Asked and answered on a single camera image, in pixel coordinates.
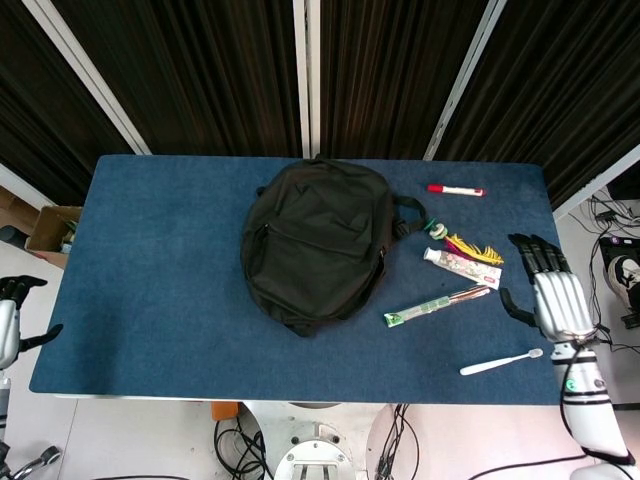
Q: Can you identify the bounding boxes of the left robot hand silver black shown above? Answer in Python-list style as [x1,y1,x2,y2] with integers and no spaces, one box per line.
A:
[0,274,65,370]

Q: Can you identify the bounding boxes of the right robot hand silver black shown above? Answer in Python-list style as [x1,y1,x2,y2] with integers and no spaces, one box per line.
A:
[499,232,597,344]

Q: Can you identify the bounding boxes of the black backpack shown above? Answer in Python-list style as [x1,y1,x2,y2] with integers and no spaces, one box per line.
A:
[240,154,427,339]

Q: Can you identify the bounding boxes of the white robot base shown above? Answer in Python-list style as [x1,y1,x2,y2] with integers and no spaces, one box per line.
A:
[244,402,389,480]

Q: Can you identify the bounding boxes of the black and white shoe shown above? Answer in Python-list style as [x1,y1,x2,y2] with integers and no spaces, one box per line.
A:
[606,253,640,314]

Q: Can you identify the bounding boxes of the white toothbrush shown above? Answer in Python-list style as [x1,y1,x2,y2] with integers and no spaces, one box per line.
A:
[459,347,545,377]

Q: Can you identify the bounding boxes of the yellow pink feather shuttlecock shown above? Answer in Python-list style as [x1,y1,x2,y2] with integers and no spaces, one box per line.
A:
[423,215,506,265]

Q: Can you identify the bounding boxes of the white toothpaste tube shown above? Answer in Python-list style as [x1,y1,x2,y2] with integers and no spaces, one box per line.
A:
[423,245,503,291]

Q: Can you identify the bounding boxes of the cardboard box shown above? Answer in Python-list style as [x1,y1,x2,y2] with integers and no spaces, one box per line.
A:
[24,204,84,270]

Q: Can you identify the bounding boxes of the blue table mat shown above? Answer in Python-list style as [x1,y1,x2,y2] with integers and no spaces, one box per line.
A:
[28,153,593,406]

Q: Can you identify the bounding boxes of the red and white marker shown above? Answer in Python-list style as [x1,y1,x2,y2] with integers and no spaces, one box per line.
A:
[426,183,489,198]

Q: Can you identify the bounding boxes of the black pleated curtain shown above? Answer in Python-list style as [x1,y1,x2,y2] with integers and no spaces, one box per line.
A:
[436,0,640,210]
[318,0,485,161]
[49,0,304,159]
[0,0,136,207]

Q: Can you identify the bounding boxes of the orange box under table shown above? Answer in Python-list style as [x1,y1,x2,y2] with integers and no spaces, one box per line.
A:
[210,401,242,422]

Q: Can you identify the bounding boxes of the black floor cables with plugs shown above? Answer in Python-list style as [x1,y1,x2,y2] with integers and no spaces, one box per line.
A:
[578,193,640,362]

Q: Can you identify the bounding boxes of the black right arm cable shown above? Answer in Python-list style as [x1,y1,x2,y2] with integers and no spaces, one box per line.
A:
[468,337,632,480]

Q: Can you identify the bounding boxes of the white frame post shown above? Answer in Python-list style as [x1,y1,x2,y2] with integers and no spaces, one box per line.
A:
[551,143,640,222]
[291,0,322,159]
[422,0,509,162]
[20,0,152,156]

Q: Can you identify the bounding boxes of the black floor cable bundle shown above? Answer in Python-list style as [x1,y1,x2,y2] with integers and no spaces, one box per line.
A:
[373,402,422,480]

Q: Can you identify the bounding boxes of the black floor cable tangle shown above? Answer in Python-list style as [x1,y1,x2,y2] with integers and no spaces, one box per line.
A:
[212,417,275,480]

